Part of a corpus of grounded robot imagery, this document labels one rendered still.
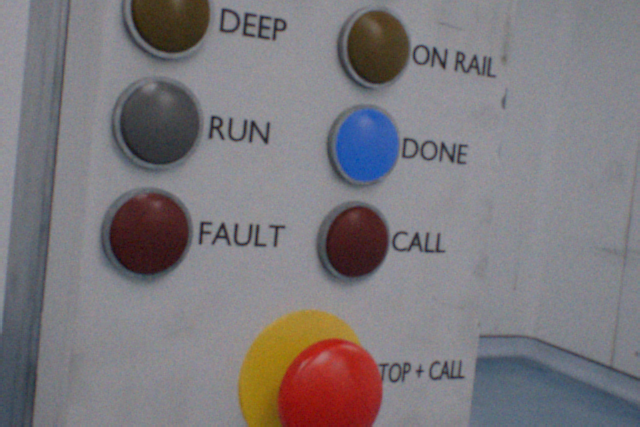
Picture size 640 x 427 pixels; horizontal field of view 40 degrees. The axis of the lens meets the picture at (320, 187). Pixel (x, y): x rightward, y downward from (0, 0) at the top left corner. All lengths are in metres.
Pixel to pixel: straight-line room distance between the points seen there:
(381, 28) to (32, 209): 0.15
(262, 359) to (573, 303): 4.25
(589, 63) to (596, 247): 0.92
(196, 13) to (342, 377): 0.13
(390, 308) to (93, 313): 0.12
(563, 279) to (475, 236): 4.24
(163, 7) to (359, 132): 0.08
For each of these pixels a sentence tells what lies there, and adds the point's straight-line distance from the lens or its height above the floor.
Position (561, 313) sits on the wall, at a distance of 4.61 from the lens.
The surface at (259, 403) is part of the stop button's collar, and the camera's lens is 0.32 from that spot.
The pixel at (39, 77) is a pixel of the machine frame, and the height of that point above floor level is 1.01.
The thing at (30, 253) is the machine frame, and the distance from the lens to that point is 0.36.
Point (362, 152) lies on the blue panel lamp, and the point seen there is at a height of 1.00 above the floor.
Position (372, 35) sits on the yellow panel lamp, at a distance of 0.32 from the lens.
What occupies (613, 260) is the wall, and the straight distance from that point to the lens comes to 4.35.
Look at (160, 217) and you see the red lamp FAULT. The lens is 0.29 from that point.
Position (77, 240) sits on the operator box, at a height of 0.96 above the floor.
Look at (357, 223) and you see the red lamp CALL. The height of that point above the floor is 0.97.
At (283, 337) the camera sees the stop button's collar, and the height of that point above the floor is 0.93.
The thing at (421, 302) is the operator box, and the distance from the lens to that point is 0.35.
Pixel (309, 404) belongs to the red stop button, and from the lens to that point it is 0.30.
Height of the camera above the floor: 1.00
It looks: 3 degrees down
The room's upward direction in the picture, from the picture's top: 6 degrees clockwise
